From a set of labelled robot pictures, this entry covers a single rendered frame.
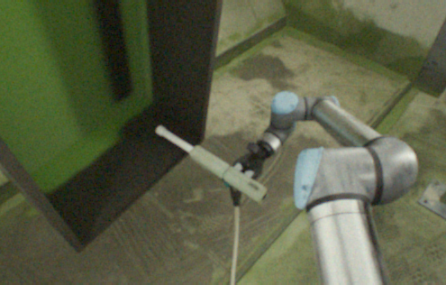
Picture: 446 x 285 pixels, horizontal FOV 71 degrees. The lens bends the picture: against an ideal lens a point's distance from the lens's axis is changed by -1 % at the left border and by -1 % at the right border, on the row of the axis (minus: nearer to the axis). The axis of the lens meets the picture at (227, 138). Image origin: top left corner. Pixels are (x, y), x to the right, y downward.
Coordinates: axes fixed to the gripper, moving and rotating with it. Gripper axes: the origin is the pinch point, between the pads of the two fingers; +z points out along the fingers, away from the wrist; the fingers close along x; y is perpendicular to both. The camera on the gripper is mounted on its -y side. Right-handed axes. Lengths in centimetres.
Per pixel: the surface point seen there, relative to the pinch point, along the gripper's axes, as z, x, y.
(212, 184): -16, 26, 49
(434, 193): -79, -69, 52
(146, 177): 14.5, 29.1, 4.3
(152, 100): -13, 53, 1
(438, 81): -162, -48, 48
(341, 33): -171, 25, 46
